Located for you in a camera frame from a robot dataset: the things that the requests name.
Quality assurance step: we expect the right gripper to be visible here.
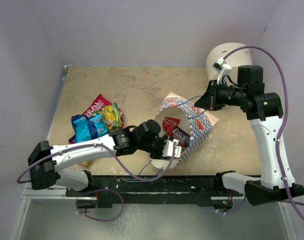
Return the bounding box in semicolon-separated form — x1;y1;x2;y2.
195;79;247;111

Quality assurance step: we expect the checkered paper bag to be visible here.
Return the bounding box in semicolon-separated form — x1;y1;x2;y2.
151;92;219;171

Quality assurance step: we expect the purple Skittles packet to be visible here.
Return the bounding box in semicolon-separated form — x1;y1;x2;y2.
172;126;191;148

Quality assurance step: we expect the green Fox's candy bag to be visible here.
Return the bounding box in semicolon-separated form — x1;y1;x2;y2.
98;103;123;131

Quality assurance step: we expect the orange snack bag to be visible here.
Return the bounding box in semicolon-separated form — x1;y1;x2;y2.
79;160;93;168

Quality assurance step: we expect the red Real crisps bag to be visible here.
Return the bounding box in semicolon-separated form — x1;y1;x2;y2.
83;93;112;117

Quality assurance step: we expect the teal snack packet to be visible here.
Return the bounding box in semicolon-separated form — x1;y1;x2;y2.
71;114;109;143

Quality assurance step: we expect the purple chocolate bar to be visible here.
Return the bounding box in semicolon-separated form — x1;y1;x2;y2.
68;135;76;144

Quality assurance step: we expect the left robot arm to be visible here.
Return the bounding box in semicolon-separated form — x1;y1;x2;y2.
28;119;174;196

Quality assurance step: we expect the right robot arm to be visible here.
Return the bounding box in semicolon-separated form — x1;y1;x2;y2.
194;63;304;206

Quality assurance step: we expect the white cylindrical container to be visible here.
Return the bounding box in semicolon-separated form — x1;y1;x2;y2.
206;42;253;83

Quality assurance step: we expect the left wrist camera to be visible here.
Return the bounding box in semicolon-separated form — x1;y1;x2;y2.
163;139;183;159

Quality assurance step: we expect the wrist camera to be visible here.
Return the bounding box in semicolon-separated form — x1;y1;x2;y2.
163;139;183;159
212;57;232;85

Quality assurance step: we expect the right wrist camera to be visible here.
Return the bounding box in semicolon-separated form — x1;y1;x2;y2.
212;57;232;85

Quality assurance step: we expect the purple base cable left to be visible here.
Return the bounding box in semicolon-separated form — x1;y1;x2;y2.
75;188;125;222

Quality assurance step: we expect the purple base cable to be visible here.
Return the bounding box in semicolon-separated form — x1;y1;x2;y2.
213;193;247;216
75;188;125;222

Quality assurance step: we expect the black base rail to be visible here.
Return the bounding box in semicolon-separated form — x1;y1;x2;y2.
21;174;287;208

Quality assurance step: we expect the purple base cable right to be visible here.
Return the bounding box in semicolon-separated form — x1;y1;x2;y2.
213;193;247;216

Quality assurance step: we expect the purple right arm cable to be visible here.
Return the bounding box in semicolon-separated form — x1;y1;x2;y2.
224;45;304;225

